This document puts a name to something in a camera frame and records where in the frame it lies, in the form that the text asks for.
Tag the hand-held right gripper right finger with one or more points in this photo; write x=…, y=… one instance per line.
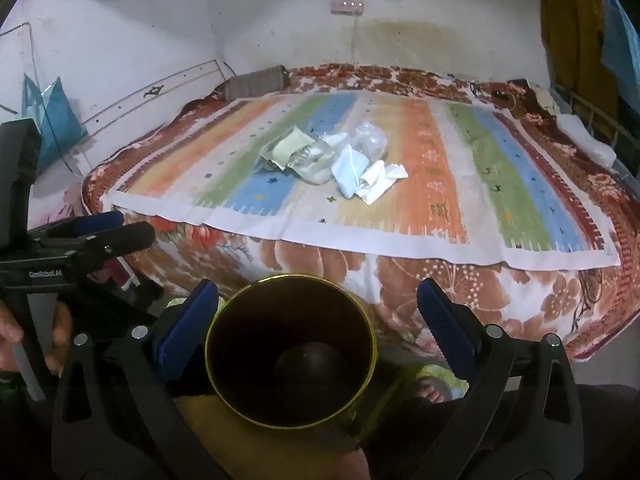
x=445, y=330

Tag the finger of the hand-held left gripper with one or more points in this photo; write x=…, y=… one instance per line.
x=125, y=237
x=95, y=221

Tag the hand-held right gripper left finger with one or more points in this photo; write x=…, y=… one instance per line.
x=187, y=327

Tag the dark cup with gold rim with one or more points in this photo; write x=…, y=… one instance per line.
x=295, y=355

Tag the white tissue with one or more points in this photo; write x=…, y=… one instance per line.
x=382, y=180

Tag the pale yellow plastic wrapper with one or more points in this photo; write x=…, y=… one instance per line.
x=282, y=152

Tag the clear plastic bag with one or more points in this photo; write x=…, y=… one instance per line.
x=370, y=140

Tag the person's left hand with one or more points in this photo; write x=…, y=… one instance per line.
x=61, y=330

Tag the brown floral blanket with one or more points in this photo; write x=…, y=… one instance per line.
x=400, y=290

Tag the blue plastic bag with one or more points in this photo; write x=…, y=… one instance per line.
x=52, y=120

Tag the striped multicolour mat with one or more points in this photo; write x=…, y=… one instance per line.
x=425, y=185

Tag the grey striped pillow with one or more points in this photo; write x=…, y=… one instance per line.
x=255, y=82

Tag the white folded cloth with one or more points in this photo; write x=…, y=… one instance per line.
x=585, y=137

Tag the metal rack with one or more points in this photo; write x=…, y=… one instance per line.
x=610, y=125

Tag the yellow hanging garment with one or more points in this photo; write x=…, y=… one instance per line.
x=575, y=35

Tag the blue hanging cloth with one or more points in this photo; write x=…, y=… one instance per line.
x=620, y=40

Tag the pink wall power strip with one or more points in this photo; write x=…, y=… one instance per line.
x=346, y=6

